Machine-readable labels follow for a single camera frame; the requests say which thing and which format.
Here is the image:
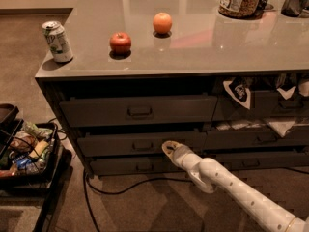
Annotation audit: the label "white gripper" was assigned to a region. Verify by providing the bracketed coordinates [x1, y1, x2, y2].
[161, 140, 202, 171]

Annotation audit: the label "drawer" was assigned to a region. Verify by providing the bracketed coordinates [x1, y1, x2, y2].
[90, 156, 179, 176]
[60, 94, 217, 127]
[213, 151, 309, 170]
[212, 91, 309, 121]
[77, 131, 206, 157]
[204, 126, 309, 150]

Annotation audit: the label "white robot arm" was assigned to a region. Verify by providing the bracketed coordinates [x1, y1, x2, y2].
[162, 141, 309, 232]

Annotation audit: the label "grey drawer cabinet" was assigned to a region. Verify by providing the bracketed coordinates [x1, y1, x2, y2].
[36, 0, 309, 176]

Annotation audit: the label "white packets in drawer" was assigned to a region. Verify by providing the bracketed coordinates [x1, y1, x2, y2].
[214, 117, 296, 137]

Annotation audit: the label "black white snack bag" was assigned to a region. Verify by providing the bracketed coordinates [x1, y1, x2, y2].
[223, 77, 251, 109]

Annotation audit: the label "red apple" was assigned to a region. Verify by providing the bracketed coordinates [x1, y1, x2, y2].
[109, 32, 131, 55]

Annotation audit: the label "orange fruit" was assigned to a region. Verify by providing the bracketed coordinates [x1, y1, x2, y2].
[153, 13, 173, 34]

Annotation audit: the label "black side cart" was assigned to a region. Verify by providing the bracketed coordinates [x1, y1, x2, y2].
[0, 103, 71, 232]

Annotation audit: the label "black tray of snacks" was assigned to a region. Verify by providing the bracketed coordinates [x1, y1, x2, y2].
[0, 120, 59, 189]

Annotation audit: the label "large jar of nuts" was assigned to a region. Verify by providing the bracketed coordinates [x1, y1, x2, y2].
[218, 0, 259, 18]

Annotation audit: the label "green white soda can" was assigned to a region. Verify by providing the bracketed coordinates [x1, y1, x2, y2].
[42, 21, 73, 63]

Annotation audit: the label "dark glass object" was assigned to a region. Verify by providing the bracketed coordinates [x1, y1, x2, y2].
[281, 0, 308, 17]

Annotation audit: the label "black floor cable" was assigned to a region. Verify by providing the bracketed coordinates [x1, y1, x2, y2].
[82, 167, 309, 232]

